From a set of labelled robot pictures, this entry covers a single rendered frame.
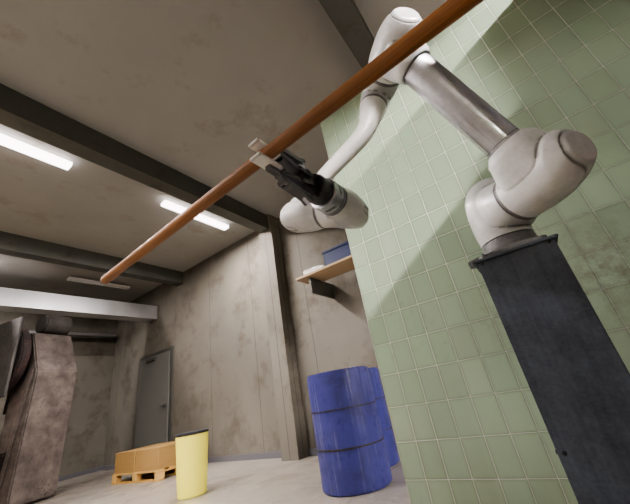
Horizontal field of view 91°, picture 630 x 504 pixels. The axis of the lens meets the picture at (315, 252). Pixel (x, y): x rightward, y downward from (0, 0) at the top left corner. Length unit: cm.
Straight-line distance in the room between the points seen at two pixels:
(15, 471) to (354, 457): 508
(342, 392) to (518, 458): 152
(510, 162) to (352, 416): 230
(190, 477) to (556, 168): 395
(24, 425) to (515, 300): 651
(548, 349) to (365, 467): 211
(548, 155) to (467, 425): 114
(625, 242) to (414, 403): 108
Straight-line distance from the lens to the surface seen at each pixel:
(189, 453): 408
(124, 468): 647
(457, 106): 108
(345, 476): 290
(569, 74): 202
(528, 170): 100
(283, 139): 66
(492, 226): 110
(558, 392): 102
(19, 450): 671
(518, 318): 102
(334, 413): 285
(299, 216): 95
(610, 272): 163
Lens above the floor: 72
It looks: 25 degrees up
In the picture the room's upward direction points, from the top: 10 degrees counter-clockwise
